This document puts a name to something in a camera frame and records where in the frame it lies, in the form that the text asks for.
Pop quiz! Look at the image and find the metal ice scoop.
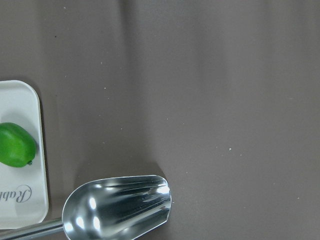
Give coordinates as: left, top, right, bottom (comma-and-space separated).
0, 175, 172, 240

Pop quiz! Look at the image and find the cream rectangular tray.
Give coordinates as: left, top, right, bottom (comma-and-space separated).
0, 80, 49, 230

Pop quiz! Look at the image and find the green lime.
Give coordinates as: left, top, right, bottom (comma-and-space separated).
0, 122, 37, 168

